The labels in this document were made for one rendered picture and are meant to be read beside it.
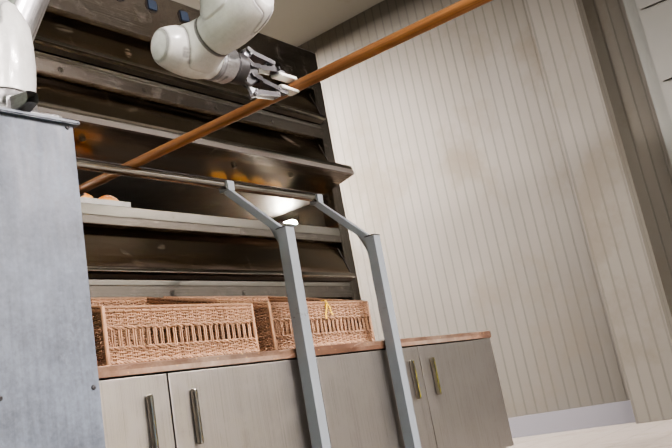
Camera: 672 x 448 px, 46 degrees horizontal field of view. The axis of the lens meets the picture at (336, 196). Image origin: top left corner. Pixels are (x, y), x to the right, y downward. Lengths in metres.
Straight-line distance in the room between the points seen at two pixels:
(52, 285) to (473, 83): 4.27
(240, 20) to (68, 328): 0.70
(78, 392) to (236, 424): 0.85
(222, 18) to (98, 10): 1.49
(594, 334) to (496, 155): 1.27
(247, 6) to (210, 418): 1.08
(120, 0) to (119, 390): 1.71
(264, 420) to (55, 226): 1.04
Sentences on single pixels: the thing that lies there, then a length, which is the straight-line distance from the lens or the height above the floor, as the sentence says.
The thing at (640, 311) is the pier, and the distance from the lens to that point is 4.75.
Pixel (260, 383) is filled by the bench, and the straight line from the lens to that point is 2.34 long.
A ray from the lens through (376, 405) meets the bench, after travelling 2.76.
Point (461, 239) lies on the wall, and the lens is 5.34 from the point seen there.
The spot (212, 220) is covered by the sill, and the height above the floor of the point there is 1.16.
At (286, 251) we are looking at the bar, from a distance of 2.48.
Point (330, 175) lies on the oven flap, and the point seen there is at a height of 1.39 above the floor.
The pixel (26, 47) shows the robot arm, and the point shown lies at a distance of 1.66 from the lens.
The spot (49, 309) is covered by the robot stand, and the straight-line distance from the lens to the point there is 1.47.
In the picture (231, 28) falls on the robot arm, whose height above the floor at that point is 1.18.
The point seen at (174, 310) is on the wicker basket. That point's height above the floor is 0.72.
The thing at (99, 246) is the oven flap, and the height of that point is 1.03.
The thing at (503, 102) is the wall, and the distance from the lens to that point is 5.31.
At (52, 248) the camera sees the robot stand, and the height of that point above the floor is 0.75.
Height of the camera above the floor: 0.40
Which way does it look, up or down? 14 degrees up
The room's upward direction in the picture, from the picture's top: 11 degrees counter-clockwise
